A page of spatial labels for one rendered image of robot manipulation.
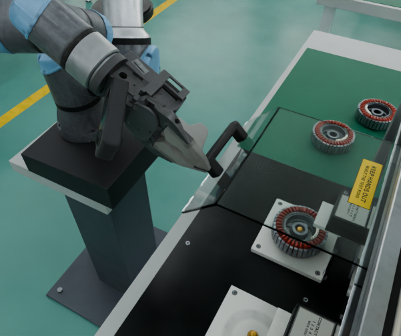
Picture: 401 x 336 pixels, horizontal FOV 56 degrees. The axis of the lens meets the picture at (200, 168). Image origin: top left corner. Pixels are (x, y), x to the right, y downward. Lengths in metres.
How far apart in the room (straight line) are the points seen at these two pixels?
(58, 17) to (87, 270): 1.27
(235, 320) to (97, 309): 0.96
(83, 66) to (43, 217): 1.44
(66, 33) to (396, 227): 0.49
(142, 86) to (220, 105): 1.85
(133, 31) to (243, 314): 0.60
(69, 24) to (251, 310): 0.56
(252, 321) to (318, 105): 0.73
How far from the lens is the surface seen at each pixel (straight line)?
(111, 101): 0.54
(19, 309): 1.75
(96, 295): 1.65
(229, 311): 0.75
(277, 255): 0.81
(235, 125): 0.63
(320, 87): 1.32
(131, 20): 0.86
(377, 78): 1.43
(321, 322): 0.62
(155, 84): 0.57
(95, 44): 0.58
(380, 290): 0.43
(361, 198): 0.56
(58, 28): 0.59
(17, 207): 2.05
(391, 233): 0.48
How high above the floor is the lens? 1.47
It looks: 47 degrees down
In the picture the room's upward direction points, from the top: straight up
